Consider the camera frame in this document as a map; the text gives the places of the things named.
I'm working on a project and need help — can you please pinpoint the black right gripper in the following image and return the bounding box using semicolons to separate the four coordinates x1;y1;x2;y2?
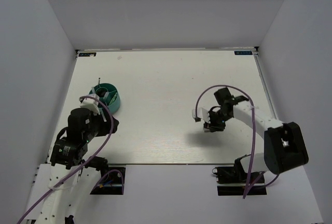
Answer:
202;108;232;132

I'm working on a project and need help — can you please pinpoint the teal round divided organizer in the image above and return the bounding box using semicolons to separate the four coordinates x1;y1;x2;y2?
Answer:
89;83;120;114

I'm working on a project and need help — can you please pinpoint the green black highlighter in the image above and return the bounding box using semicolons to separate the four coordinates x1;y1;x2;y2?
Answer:
97;90;107;97

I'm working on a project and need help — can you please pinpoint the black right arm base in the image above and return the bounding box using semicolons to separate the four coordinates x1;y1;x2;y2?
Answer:
212;155;267;197

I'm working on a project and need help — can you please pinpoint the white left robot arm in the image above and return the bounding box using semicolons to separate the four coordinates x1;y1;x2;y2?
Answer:
36;108;119;223

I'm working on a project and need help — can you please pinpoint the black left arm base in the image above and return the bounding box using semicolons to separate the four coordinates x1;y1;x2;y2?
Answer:
86;157;126;195

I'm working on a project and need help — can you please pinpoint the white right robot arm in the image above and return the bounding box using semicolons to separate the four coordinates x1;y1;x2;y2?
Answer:
192;88;309;182

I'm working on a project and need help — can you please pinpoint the right corner label sticker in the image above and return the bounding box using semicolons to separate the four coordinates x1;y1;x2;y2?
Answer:
234;51;253;55

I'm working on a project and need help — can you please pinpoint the corner label sticker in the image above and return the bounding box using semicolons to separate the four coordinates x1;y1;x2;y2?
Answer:
234;51;253;55
78;52;96;57

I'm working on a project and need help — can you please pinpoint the left corner label sticker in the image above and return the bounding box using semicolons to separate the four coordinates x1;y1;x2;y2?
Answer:
78;52;96;57

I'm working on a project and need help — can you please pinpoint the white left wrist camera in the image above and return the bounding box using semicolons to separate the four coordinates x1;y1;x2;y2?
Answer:
79;93;109;123

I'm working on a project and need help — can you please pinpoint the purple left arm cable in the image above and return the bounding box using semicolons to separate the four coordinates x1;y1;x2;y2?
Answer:
17;95;125;224

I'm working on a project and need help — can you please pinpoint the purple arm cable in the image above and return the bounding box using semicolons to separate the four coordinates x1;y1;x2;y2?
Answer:
195;85;282;199
17;95;125;224

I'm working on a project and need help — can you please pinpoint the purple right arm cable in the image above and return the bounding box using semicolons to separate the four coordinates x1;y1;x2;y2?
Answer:
195;85;282;199

